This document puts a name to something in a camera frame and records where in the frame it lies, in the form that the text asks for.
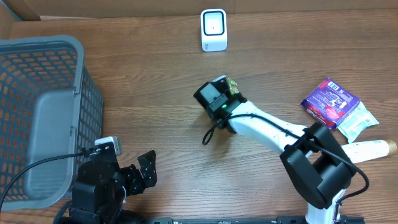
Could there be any white shampoo tube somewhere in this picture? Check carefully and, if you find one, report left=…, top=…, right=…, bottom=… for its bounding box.
left=342, top=140, right=397, bottom=164

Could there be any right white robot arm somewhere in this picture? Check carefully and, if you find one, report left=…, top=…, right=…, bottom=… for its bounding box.
left=193, top=78, right=357, bottom=223

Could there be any grey plastic basket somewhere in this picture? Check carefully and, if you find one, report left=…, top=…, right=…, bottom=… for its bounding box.
left=1, top=35, right=104, bottom=211

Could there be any green yellow sachet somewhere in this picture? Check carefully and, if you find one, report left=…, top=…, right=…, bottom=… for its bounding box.
left=227, top=78, right=239, bottom=95

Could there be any white barcode scanner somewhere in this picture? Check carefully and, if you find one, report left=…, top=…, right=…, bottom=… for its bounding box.
left=200, top=9, right=228, bottom=52

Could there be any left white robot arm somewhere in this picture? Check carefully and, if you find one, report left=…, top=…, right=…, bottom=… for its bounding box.
left=53, top=144, right=157, bottom=224

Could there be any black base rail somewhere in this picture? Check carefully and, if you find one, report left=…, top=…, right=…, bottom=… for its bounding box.
left=144, top=216, right=364, bottom=224

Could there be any teal wipes packet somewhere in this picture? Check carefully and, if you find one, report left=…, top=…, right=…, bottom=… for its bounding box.
left=337, top=101, right=379, bottom=144

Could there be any red purple pad package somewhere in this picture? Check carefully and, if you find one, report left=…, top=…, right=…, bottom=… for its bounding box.
left=300, top=77, right=361, bottom=129

